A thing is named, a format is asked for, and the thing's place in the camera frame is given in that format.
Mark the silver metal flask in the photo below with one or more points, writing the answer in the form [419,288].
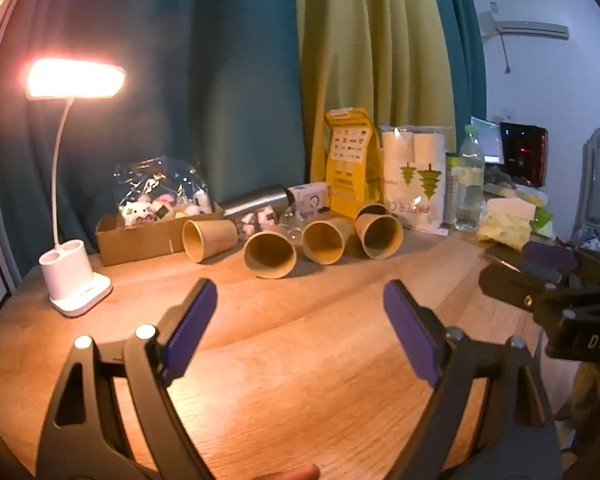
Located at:
[252,200]

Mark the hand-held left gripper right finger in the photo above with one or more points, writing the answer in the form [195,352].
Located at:
[411,336]

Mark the teal curtain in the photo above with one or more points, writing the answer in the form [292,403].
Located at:
[460,50]
[180,85]

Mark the clear plastic water bottle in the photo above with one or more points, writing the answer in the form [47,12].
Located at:
[471,180]

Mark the green-labelled container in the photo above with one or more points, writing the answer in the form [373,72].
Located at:
[452,185]

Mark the computer monitor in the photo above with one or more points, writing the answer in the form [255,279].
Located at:
[487,140]

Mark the grey chair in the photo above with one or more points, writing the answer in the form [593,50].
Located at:
[597,180]

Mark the yellow curtain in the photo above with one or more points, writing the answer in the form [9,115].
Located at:
[370,50]

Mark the clear plastic wrapper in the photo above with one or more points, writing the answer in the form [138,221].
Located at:
[295,220]

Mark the yellow stand-up pouch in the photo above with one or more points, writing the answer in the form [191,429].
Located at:
[351,160]

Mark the small white box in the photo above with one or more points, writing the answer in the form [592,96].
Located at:
[312,195]

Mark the black device with red light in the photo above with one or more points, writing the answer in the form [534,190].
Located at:
[525,152]

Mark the white desk lamp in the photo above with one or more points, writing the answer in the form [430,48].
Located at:
[75,280]

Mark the brown paper cup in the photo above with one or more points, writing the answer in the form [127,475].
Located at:
[371,209]
[207,239]
[270,256]
[325,241]
[380,236]

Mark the white air conditioner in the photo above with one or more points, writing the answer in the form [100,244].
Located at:
[525,27]

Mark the white paper cup package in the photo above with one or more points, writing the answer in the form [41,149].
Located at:
[415,175]

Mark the person's left hand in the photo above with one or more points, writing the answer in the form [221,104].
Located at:
[290,473]

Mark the clear bag of toys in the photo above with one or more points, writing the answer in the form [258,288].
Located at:
[155,195]

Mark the yellow green sponges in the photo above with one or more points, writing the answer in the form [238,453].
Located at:
[505,222]

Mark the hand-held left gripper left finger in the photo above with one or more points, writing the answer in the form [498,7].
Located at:
[190,330]

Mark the brown cardboard box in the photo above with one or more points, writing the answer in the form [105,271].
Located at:
[135,245]

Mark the black and white packet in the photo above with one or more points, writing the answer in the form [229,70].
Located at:
[255,220]

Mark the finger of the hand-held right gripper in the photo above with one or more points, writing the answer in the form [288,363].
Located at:
[510,285]
[550,256]

